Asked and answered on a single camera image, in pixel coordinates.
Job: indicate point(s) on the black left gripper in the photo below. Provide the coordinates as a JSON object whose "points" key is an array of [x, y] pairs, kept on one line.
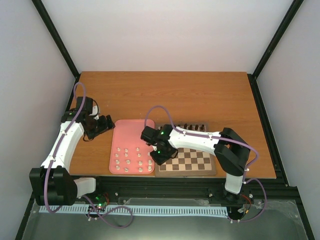
{"points": [[105, 126]]}

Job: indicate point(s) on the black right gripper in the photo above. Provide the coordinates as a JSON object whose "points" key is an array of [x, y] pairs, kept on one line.
{"points": [[159, 161]]}

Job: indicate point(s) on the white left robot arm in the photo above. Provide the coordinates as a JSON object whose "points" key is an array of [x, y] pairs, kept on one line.
{"points": [[52, 184]]}

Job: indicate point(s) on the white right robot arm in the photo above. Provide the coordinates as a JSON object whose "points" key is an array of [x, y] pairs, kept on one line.
{"points": [[231, 151]]}

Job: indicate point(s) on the wooden chessboard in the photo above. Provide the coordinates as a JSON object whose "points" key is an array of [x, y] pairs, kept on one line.
{"points": [[188, 163]]}

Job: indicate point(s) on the pink plastic tray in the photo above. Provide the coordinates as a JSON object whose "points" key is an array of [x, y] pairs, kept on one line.
{"points": [[127, 135]]}

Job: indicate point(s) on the black aluminium frame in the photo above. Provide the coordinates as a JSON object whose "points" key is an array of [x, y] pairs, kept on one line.
{"points": [[268, 133]]}

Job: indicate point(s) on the light blue cable duct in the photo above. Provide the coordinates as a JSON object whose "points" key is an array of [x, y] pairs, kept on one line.
{"points": [[148, 211]]}

